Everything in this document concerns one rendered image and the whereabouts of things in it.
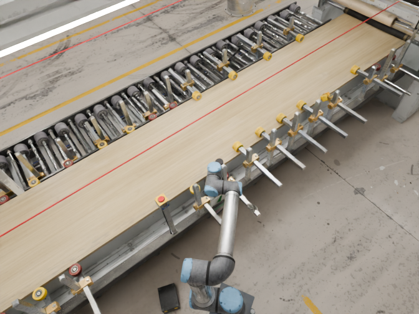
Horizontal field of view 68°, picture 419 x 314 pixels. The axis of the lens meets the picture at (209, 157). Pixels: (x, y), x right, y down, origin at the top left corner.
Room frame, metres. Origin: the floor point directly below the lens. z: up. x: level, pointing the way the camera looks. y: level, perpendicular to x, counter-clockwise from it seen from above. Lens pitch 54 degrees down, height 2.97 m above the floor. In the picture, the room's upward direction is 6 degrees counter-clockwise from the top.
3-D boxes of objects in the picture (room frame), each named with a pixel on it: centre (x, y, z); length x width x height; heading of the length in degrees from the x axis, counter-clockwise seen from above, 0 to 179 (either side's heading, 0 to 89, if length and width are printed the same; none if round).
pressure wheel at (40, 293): (0.58, 1.20, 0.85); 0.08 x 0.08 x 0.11
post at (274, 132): (1.53, -0.52, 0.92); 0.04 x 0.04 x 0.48; 32
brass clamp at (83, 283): (0.62, 0.95, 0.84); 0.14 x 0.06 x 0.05; 122
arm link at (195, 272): (0.47, 0.14, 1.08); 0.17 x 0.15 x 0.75; 77
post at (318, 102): (1.79, -0.94, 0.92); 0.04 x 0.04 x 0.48; 32
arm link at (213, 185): (1.02, -0.01, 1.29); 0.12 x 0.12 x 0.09; 77
